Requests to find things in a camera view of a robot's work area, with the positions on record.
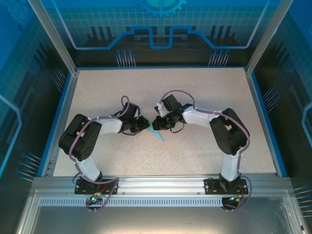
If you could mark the aluminium and blue side rail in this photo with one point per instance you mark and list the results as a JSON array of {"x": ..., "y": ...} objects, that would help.
[
  {"x": 256, "y": 97},
  {"x": 68, "y": 97}
]

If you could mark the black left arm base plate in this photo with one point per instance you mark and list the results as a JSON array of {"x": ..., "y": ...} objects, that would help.
[{"x": 81, "y": 186}]

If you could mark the aluminium cross rail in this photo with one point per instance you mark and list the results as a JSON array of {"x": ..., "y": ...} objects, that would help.
[{"x": 161, "y": 186}]

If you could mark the aluminium frame post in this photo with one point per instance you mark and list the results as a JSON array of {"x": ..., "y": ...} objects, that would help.
[
  {"x": 55, "y": 36},
  {"x": 264, "y": 36}
]

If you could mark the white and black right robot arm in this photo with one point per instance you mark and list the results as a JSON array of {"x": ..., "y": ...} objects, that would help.
[{"x": 197, "y": 117}]

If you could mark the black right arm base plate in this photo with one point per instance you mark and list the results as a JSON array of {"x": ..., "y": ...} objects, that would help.
[{"x": 210, "y": 186}]

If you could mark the light blue cloth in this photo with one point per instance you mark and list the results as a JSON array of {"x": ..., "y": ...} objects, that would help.
[{"x": 156, "y": 134}]

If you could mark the small board with green light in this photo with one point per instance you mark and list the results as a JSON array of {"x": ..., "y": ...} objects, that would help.
[
  {"x": 235, "y": 198},
  {"x": 93, "y": 199}
]

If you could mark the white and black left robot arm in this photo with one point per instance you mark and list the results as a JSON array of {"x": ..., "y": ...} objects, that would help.
[{"x": 109, "y": 124}]

